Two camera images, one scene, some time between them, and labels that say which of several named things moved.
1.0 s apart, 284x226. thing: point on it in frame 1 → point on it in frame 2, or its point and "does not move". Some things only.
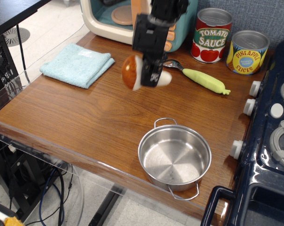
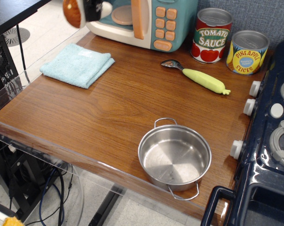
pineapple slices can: [247, 52] does not move
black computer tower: [5, 80] does not move
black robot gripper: [150, 36] → [92, 10]
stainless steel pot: [175, 157] does not move
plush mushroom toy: [132, 73] → [73, 12]
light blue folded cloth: [77, 65] does not move
